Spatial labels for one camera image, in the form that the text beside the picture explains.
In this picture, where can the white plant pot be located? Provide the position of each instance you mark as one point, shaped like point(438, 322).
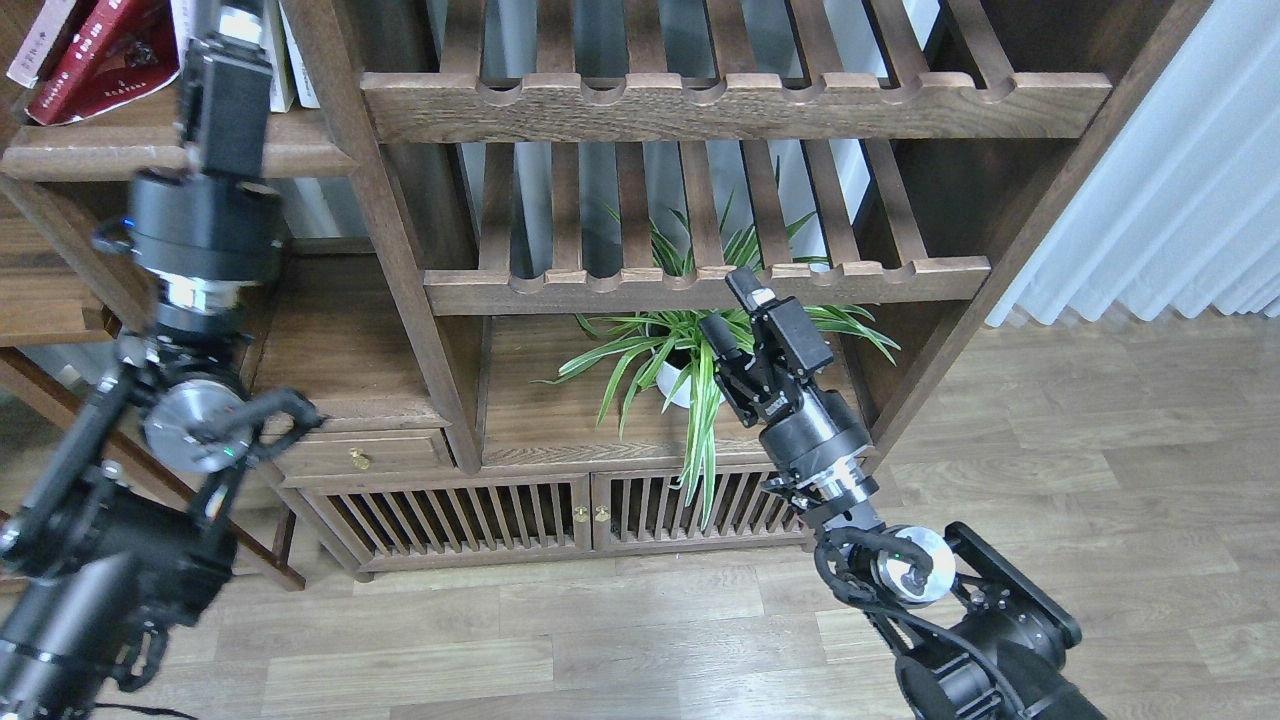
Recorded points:
point(688, 385)

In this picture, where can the white pleated curtain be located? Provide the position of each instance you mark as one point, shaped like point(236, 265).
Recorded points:
point(1182, 213)

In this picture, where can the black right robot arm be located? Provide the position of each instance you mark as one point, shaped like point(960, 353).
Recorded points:
point(972, 636)

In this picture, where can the white upright book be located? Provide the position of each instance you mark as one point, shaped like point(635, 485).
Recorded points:
point(281, 93)
point(305, 91)

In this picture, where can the dark wooden bookshelf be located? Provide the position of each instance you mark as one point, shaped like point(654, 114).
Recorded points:
point(507, 161)

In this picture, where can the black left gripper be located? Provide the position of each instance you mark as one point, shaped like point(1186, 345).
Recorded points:
point(213, 227)

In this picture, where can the green spider plant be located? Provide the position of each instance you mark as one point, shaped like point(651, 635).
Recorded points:
point(653, 336)

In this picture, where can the white lavender paperback book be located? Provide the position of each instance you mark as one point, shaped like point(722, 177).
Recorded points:
point(184, 16)

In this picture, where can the white upright book right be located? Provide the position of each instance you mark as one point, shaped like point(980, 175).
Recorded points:
point(305, 91)

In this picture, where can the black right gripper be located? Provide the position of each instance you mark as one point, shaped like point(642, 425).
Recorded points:
point(812, 436)

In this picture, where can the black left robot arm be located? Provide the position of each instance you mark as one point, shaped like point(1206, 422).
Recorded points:
point(126, 534)

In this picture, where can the red textbook with photos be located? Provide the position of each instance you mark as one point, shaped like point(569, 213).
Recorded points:
point(122, 50)

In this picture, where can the dark red Chinese book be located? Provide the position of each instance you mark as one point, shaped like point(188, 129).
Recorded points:
point(46, 40)

